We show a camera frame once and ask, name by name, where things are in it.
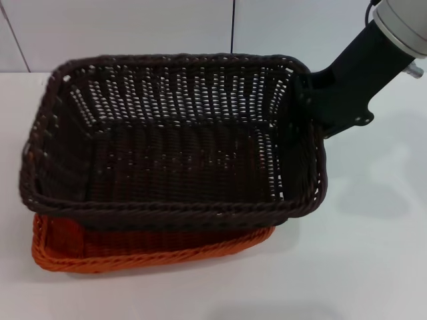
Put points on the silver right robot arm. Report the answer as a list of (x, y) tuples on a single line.
[(403, 26)]

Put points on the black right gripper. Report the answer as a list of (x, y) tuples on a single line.
[(357, 80)]

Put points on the dark brown woven basket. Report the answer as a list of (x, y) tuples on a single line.
[(173, 160)]

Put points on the orange woven plastic basket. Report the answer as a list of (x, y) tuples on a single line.
[(133, 263)]

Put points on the silver metal connector plug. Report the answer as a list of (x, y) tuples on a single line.
[(414, 70)]

